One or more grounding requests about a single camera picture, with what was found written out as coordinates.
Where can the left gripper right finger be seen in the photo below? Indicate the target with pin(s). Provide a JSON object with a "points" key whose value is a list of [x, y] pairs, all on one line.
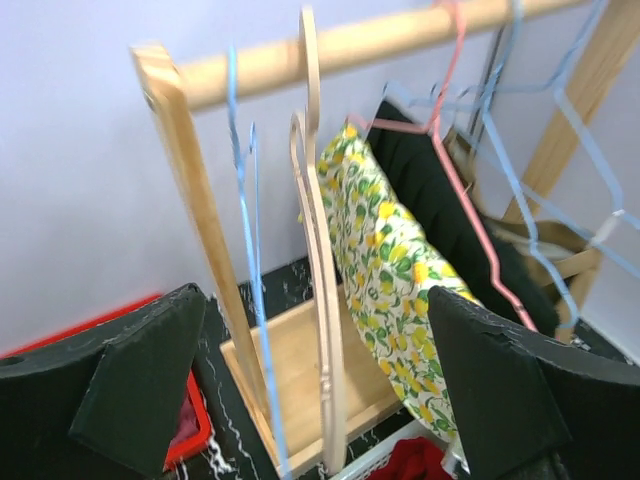
{"points": [[529, 407]]}

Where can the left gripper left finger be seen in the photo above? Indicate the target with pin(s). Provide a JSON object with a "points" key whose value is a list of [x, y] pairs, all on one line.
{"points": [[103, 403]]}

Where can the red skirt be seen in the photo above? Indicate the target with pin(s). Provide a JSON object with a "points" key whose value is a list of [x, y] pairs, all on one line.
{"points": [[413, 459]]}

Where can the yellow floral garment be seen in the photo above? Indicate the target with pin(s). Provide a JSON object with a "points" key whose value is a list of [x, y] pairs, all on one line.
{"points": [[387, 267]]}

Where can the light blue wire hanger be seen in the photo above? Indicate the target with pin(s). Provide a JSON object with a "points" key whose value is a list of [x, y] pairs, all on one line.
{"points": [[253, 253]]}

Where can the wooden hanger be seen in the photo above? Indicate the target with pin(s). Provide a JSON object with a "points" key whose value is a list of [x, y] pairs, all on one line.
{"points": [[302, 147]]}

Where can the red plastic bin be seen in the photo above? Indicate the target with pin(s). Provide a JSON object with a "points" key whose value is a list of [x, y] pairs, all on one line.
{"points": [[194, 429]]}

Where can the tan garment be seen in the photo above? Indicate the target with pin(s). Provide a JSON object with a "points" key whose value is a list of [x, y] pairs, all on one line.
{"points": [[566, 249]]}

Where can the black garment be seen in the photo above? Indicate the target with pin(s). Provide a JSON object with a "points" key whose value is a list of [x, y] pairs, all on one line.
{"points": [[412, 166]]}

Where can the white plastic basket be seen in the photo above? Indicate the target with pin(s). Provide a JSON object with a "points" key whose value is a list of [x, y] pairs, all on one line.
{"points": [[453, 463]]}

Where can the empty blue wire hanger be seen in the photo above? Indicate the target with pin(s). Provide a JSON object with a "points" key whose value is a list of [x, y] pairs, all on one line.
{"points": [[579, 84]]}

